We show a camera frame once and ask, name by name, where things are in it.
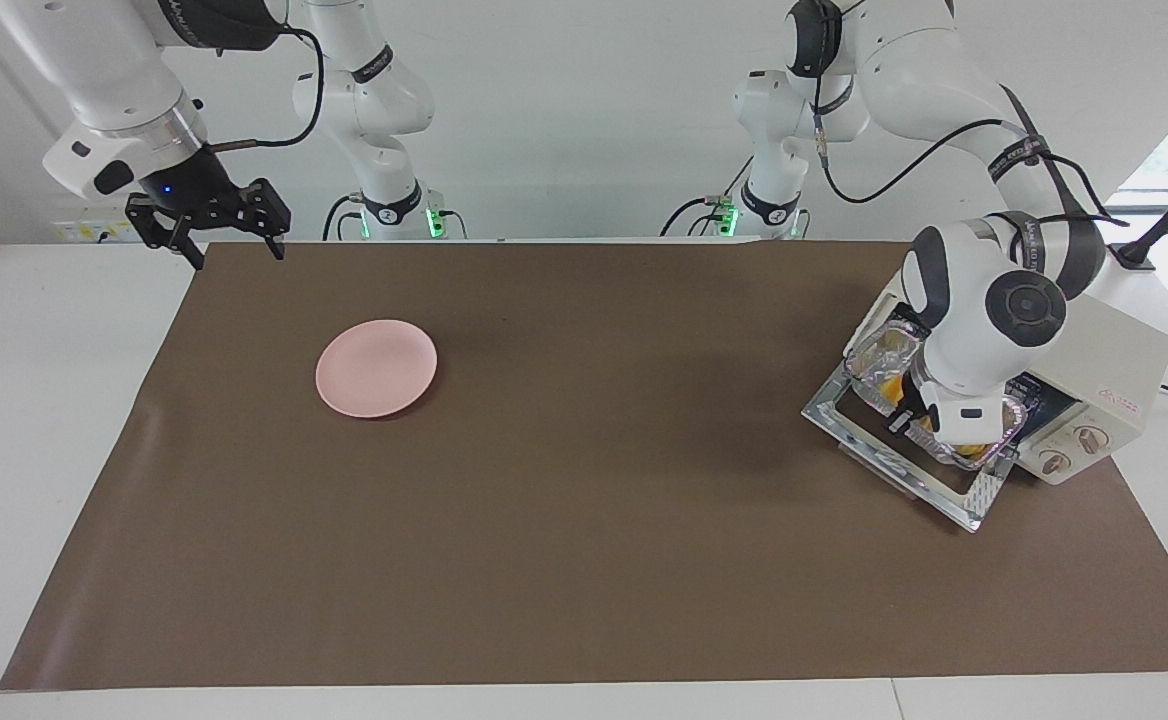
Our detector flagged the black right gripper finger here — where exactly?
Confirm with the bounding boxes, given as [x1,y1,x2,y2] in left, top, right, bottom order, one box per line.
[125,195,208,272]
[238,179,293,262]

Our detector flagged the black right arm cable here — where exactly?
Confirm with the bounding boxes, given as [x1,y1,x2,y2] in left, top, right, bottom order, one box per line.
[202,22,327,153]

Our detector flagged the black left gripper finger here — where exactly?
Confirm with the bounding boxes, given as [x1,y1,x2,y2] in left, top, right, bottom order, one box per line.
[889,377,931,436]

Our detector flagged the black base cable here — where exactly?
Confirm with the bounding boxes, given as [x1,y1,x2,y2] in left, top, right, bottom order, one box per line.
[658,160,756,239]
[321,193,366,242]

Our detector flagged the white toaster oven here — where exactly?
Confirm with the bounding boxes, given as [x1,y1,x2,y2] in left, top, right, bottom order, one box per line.
[844,290,1168,488]

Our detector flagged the pink round plate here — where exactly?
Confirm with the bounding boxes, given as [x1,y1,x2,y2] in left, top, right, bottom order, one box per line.
[315,319,439,419]

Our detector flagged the orange sliced bread loaf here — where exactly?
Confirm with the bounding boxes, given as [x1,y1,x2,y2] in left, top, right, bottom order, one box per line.
[902,372,1000,467]

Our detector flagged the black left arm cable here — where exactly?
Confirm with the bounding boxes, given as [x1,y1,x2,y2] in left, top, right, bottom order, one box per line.
[812,60,1132,227]

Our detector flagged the aluminium foil tray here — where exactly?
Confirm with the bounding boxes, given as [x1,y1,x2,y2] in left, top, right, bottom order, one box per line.
[847,318,1031,471]

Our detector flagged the glass oven door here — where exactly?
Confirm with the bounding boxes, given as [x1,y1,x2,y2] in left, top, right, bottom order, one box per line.
[801,360,1033,534]

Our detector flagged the brown paper table mat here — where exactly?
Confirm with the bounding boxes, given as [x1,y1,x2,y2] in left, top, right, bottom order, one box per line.
[0,240,1168,691]

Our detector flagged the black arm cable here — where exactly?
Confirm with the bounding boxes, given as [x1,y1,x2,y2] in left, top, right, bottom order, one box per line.
[202,22,327,153]
[812,60,1132,227]

